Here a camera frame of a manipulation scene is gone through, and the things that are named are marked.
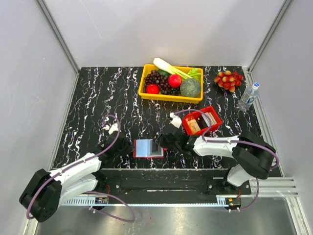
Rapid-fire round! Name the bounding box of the red apple upper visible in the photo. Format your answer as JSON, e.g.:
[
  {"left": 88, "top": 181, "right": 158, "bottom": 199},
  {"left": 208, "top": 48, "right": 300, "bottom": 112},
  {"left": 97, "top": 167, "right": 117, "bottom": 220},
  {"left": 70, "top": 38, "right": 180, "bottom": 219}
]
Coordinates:
[{"left": 168, "top": 74, "right": 182, "bottom": 88}]

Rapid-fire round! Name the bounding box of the yellow plastic fruit tray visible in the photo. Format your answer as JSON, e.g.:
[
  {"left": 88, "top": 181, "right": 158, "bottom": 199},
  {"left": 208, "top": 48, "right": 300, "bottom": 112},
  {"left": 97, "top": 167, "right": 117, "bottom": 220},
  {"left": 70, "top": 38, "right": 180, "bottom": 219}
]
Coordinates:
[{"left": 138, "top": 64, "right": 203, "bottom": 104}]

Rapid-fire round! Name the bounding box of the black VIP credit card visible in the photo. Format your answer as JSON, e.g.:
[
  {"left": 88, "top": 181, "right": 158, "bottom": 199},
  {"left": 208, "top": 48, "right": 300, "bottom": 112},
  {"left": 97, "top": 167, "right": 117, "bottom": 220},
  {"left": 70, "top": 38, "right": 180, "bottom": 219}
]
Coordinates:
[{"left": 151, "top": 140, "right": 160, "bottom": 156}]

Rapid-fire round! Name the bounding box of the red apple lower left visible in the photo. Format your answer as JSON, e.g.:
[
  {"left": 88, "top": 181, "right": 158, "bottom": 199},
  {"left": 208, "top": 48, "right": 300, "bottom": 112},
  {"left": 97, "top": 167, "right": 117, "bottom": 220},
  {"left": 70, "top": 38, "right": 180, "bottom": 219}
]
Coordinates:
[{"left": 146, "top": 84, "right": 159, "bottom": 94}]

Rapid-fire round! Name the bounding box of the purple cable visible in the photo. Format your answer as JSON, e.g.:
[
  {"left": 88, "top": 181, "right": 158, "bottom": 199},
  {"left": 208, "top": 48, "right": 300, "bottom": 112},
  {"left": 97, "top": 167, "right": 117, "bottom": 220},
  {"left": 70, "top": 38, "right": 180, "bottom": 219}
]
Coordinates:
[
  {"left": 172, "top": 109, "right": 279, "bottom": 212},
  {"left": 26, "top": 114, "right": 135, "bottom": 223}
]

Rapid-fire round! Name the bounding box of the red card holder wallet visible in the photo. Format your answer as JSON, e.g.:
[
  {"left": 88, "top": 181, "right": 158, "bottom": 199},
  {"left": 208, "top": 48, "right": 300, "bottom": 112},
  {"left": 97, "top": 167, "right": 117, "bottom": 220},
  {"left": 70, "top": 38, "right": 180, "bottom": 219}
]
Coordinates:
[{"left": 133, "top": 139, "right": 167, "bottom": 159}]

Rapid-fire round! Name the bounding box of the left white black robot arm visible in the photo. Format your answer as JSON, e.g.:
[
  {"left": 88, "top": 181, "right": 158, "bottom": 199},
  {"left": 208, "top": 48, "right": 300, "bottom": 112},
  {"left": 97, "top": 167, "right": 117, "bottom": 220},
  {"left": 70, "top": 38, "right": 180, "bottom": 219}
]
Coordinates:
[{"left": 19, "top": 122, "right": 132, "bottom": 222}]

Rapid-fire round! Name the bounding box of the white green leek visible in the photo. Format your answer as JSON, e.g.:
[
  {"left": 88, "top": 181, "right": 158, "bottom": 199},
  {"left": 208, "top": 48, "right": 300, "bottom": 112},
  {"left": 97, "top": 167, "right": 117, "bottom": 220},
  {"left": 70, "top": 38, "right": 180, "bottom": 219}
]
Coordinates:
[{"left": 153, "top": 58, "right": 191, "bottom": 79}]

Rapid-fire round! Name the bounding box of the clear water bottle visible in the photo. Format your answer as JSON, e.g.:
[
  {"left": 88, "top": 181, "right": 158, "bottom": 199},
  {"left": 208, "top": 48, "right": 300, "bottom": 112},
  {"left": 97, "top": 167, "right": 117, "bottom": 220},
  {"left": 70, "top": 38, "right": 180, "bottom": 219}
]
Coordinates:
[{"left": 237, "top": 82, "right": 260, "bottom": 112}]

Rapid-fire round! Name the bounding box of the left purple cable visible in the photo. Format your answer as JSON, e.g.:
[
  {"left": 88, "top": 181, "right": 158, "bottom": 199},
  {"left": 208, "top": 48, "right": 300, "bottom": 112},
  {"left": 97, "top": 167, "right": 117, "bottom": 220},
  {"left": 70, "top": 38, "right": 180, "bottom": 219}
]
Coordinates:
[{"left": 26, "top": 114, "right": 135, "bottom": 223}]

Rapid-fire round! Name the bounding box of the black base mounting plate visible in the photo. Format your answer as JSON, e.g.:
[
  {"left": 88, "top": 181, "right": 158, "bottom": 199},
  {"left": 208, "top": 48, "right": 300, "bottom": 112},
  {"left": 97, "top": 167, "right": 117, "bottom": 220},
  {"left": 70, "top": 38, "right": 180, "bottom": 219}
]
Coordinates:
[{"left": 87, "top": 169, "right": 251, "bottom": 196}]

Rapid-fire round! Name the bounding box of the red plastic card bin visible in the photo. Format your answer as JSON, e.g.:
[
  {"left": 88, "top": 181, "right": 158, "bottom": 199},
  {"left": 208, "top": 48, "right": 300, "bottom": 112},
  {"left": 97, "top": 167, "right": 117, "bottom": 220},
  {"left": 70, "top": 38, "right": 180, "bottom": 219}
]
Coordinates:
[{"left": 182, "top": 106, "right": 223, "bottom": 136}]

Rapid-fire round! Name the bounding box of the dark purple grape bunch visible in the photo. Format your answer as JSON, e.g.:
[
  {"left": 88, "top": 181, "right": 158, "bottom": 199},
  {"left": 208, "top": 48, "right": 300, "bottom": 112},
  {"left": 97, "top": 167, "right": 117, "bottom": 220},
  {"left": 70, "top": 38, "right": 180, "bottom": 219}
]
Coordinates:
[{"left": 143, "top": 70, "right": 180, "bottom": 96}]

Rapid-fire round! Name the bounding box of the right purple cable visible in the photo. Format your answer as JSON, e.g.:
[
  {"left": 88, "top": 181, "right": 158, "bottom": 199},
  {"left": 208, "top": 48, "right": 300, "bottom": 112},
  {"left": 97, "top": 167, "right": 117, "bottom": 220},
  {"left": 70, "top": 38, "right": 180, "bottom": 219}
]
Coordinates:
[{"left": 172, "top": 109, "right": 279, "bottom": 212}]

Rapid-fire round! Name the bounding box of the stack of credit cards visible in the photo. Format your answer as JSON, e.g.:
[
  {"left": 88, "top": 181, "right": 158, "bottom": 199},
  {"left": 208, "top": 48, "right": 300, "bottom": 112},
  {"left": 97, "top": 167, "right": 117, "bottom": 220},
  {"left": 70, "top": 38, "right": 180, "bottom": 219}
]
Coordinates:
[{"left": 187, "top": 112, "right": 217, "bottom": 135}]

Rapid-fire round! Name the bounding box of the red apple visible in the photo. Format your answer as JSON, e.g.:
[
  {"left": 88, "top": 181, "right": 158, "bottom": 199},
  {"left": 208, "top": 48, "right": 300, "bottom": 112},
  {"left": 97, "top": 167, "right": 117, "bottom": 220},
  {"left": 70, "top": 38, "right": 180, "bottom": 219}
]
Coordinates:
[
  {"left": 146, "top": 84, "right": 159, "bottom": 94},
  {"left": 168, "top": 74, "right": 182, "bottom": 88}
]

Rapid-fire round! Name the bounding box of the dark green cucumber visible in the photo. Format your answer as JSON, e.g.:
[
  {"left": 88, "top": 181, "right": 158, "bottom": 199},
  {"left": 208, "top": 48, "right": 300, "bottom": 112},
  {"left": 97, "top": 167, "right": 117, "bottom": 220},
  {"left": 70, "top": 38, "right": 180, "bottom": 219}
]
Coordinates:
[{"left": 157, "top": 70, "right": 170, "bottom": 76}]

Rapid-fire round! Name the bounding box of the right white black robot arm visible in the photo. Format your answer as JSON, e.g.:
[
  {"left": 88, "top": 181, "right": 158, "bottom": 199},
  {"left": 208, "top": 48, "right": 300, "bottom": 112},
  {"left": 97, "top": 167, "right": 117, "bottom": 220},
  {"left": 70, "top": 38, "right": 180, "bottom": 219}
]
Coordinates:
[{"left": 156, "top": 113, "right": 277, "bottom": 194}]

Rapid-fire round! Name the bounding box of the green lettuce leaf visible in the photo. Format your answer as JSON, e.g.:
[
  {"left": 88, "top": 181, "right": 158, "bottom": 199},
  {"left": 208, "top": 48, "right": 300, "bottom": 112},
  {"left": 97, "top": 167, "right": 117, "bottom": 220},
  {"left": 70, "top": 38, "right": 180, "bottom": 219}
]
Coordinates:
[{"left": 188, "top": 68, "right": 201, "bottom": 81}]

